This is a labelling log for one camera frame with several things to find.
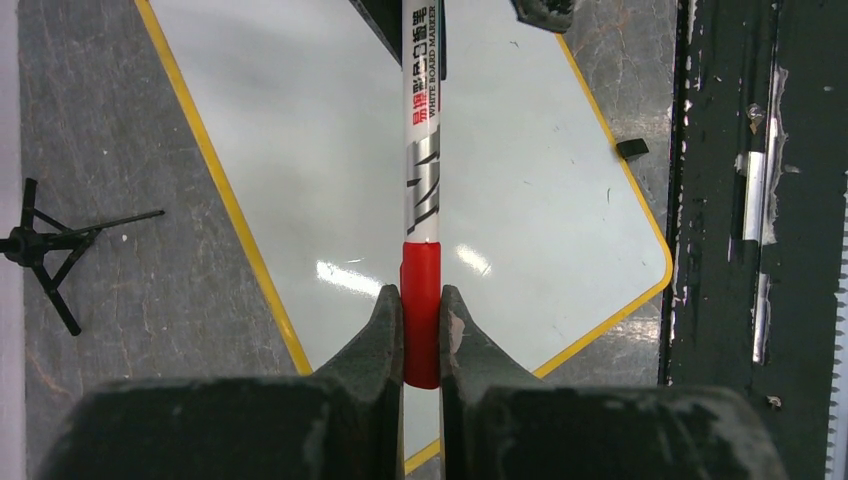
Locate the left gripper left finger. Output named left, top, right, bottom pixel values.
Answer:
left=36, top=285, right=404, bottom=479

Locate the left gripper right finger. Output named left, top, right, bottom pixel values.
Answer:
left=439, top=285, right=787, bottom=479

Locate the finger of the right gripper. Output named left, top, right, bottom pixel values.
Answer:
left=347, top=0, right=449, bottom=81
left=511, top=0, right=575, bottom=34

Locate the red whiteboard marker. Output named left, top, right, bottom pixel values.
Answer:
left=400, top=1, right=445, bottom=390

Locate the whiteboard with yellow edge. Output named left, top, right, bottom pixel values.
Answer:
left=132, top=0, right=675, bottom=476

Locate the black whiteboard clip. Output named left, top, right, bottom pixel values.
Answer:
left=615, top=138, right=650, bottom=162

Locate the black tripod stand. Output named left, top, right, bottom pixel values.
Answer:
left=1, top=178, right=165, bottom=337

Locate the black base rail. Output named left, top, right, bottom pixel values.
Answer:
left=657, top=0, right=848, bottom=425

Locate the white cable duct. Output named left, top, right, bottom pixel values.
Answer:
left=824, top=198, right=848, bottom=480

